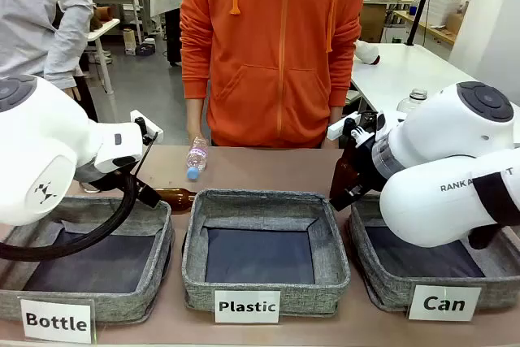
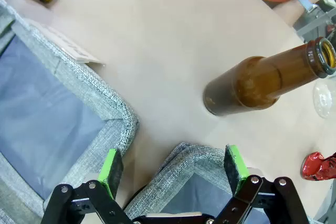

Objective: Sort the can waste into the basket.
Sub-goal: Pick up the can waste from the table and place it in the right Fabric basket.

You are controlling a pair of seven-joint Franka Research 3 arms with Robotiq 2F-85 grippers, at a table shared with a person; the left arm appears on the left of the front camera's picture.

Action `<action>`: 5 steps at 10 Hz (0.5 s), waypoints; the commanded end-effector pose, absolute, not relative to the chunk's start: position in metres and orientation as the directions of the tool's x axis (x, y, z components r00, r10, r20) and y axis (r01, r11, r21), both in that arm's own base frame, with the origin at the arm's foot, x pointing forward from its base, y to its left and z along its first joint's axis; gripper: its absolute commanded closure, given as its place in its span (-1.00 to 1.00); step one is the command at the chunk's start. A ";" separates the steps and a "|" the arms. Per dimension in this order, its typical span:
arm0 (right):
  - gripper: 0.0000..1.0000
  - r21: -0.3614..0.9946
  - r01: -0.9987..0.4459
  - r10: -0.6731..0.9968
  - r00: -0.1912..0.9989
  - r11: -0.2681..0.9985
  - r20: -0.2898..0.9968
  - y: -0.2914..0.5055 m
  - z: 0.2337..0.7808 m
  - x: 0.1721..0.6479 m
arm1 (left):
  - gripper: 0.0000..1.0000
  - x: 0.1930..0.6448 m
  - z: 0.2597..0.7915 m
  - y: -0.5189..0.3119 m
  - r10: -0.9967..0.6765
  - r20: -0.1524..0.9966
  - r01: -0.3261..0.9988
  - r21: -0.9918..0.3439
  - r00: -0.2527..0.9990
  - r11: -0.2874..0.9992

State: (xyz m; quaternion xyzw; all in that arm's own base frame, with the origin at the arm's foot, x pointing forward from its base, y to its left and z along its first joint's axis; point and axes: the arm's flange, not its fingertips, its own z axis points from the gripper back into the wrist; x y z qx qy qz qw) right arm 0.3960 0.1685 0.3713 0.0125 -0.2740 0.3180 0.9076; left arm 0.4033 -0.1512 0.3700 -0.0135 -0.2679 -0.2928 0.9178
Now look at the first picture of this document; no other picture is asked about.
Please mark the brown object on side table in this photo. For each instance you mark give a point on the brown object on side table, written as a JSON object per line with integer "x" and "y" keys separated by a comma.
{"x": 101, "y": 16}

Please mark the grey fabric basket labelled Bottle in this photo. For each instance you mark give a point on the grey fabric basket labelled Bottle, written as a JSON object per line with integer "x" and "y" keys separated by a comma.
{"x": 122, "y": 306}

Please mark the large white table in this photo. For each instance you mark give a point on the large white table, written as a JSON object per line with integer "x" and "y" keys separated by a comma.
{"x": 406, "y": 75}

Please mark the person in orange hoodie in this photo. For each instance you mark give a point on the person in orange hoodie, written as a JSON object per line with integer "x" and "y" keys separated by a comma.
{"x": 276, "y": 58}

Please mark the dark brown glass bottle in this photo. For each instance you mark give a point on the dark brown glass bottle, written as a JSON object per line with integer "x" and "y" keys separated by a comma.
{"x": 341, "y": 176}

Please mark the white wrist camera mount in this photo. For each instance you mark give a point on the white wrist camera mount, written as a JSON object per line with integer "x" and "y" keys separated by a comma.
{"x": 337, "y": 131}
{"x": 154, "y": 129}

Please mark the amber brown glass bottle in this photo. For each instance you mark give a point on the amber brown glass bottle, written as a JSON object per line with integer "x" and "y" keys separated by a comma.
{"x": 178, "y": 199}

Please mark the orange person's right hand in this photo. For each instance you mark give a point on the orange person's right hand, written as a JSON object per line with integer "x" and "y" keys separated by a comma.
{"x": 196, "y": 131}

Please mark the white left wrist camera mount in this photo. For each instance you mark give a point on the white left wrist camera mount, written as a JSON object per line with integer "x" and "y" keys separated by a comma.
{"x": 154, "y": 129}

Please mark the wooden workbench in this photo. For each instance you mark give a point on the wooden workbench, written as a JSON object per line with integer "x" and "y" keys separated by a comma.
{"x": 430, "y": 30}

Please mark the small white side table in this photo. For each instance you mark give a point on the small white side table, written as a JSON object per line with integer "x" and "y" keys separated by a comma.
{"x": 103, "y": 28}

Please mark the grey person's hand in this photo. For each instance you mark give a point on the grey person's hand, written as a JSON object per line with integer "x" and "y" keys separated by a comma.
{"x": 72, "y": 93}

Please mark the orange person's left forearm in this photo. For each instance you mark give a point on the orange person's left forearm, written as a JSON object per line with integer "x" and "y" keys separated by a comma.
{"x": 337, "y": 112}

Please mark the orange person's right forearm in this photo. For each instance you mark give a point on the orange person's right forearm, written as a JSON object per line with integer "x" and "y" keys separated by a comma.
{"x": 194, "y": 109}

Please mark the orange person's left hand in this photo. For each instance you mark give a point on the orange person's left hand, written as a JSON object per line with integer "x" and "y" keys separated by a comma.
{"x": 332, "y": 143}

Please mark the white Can label card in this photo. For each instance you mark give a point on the white Can label card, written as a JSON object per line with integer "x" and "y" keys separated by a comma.
{"x": 445, "y": 303}

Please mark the white stacked storage bins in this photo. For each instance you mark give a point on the white stacked storage bins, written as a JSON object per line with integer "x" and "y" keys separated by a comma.
{"x": 447, "y": 3}

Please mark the white Plastic label card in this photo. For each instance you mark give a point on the white Plastic label card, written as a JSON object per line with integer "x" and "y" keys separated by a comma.
{"x": 247, "y": 306}

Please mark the white bundle with red tip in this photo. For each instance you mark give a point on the white bundle with red tip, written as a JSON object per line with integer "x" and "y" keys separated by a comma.
{"x": 365, "y": 52}

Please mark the green flat item under table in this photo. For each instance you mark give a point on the green flat item under table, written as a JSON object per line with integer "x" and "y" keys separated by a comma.
{"x": 352, "y": 96}

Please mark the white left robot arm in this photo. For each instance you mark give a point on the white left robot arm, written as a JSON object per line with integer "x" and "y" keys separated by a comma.
{"x": 40, "y": 140}

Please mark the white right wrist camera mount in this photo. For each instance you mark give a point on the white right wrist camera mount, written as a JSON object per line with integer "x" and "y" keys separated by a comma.
{"x": 337, "y": 131}

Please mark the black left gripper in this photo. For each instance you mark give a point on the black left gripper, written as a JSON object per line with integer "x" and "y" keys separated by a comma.
{"x": 148, "y": 194}

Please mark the small clear pink-label plastic bottle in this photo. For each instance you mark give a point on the small clear pink-label plastic bottle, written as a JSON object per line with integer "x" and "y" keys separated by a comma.
{"x": 197, "y": 158}

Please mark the person in grey shirt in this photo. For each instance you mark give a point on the person in grey shirt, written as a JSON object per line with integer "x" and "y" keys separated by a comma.
{"x": 24, "y": 18}

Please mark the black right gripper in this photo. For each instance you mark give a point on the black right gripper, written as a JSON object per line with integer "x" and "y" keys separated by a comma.
{"x": 365, "y": 168}

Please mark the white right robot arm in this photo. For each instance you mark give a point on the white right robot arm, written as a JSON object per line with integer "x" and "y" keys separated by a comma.
{"x": 438, "y": 140}

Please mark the white Bottle label card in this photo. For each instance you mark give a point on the white Bottle label card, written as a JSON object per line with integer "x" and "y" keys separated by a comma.
{"x": 57, "y": 320}

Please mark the grey fabric basket labelled Can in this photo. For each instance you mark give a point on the grey fabric basket labelled Can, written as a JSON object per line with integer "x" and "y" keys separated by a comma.
{"x": 390, "y": 294}

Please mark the white box on floor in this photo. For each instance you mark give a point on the white box on floor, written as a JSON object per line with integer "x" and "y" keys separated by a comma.
{"x": 129, "y": 42}

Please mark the grey fabric basket labelled Plastic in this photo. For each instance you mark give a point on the grey fabric basket labelled Plastic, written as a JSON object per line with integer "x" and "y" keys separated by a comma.
{"x": 260, "y": 200}

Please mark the large cardboard box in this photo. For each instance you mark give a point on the large cardboard box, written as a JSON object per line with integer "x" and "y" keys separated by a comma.
{"x": 373, "y": 22}

